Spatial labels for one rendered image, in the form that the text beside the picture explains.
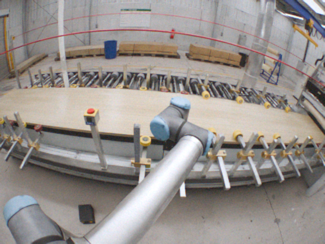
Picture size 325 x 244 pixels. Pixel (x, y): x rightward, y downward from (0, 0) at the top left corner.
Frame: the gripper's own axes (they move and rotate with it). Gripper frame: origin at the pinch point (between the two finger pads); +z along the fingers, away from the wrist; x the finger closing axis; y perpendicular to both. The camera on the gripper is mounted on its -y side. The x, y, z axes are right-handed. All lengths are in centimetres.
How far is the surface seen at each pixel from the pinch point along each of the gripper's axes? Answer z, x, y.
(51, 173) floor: 101, -27, 149
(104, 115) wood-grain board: 11, -47, 56
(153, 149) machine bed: 26.2, -27.8, 11.7
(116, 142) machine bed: 22, -28, 42
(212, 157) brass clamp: 6.0, -5.4, -26.8
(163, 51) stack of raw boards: 73, -590, 2
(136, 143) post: -2.2, -6.1, 22.0
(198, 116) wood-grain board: 11, -57, -27
